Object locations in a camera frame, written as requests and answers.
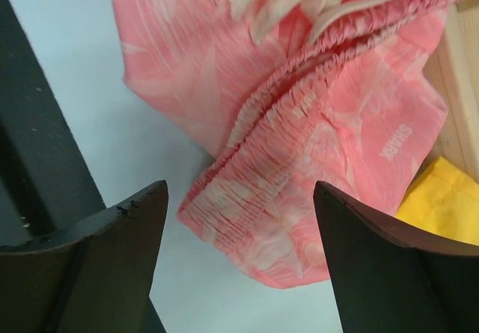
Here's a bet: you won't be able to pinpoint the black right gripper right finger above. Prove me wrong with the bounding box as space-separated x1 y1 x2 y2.
314 182 478 332

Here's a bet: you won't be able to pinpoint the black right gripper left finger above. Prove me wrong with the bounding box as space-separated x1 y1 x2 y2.
1 181 168 332

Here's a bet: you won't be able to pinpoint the pink patterned shorts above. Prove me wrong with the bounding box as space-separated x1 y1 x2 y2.
112 0 459 289

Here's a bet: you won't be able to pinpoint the yellow shorts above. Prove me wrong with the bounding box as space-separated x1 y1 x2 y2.
396 157 478 245

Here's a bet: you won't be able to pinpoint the wooden clothes rack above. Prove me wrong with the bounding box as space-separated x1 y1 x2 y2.
424 6 478 180

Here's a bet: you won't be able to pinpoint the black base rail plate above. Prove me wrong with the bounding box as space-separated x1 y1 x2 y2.
1 0 106 246

